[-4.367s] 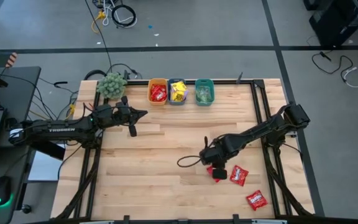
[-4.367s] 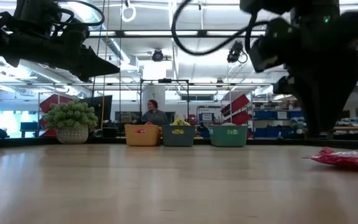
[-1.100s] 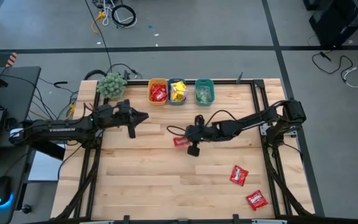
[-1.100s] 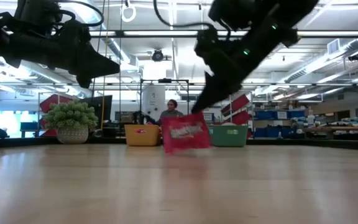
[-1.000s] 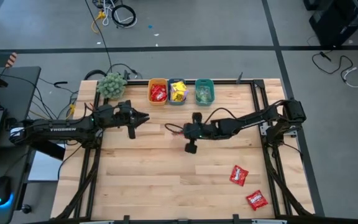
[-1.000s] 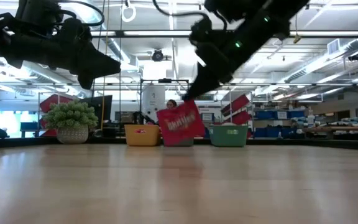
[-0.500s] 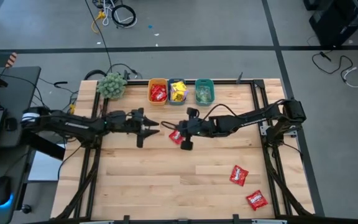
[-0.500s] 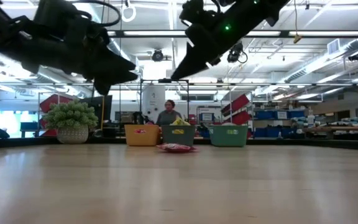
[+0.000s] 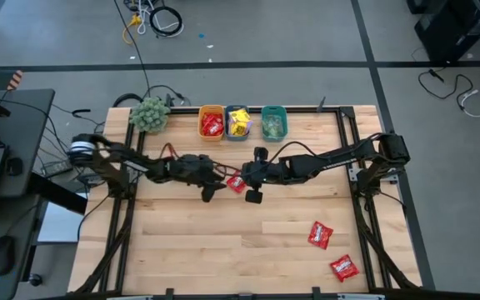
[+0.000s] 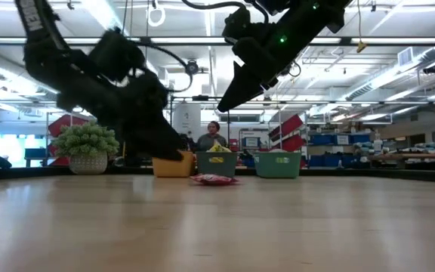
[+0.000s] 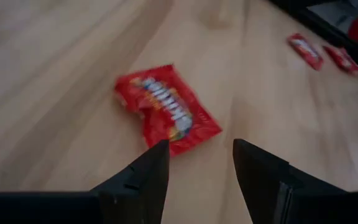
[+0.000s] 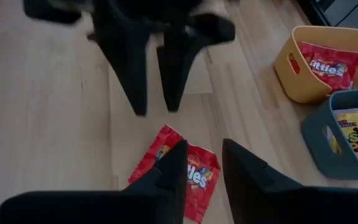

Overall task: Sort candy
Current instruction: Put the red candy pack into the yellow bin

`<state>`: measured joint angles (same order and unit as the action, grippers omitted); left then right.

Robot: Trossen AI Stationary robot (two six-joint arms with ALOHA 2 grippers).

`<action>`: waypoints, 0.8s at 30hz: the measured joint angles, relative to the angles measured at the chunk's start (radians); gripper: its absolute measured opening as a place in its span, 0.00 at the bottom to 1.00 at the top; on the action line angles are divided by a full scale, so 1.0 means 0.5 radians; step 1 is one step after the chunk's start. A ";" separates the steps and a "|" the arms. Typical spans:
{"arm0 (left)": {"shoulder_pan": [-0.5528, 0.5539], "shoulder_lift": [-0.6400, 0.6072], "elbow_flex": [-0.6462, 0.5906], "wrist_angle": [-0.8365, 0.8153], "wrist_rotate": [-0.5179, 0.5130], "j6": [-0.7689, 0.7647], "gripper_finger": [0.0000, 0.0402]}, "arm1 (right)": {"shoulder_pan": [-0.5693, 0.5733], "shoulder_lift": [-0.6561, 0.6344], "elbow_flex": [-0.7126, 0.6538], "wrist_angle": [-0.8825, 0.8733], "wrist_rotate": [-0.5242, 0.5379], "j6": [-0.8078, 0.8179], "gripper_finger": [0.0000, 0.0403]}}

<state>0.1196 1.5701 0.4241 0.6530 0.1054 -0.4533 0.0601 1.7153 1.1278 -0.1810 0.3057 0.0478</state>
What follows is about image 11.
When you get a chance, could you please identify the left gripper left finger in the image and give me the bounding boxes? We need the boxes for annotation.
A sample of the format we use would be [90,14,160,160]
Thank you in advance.
[0,139,170,224]

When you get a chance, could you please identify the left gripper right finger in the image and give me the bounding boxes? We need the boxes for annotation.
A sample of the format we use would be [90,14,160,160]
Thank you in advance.
[233,139,358,224]

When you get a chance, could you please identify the red Skittles candy pack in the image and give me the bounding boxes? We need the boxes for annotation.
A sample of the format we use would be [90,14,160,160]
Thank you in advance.
[323,45,358,75]
[113,63,223,158]
[286,32,324,72]

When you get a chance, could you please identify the black aluminium table frame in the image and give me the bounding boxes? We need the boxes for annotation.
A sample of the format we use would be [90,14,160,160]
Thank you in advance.
[267,0,358,110]

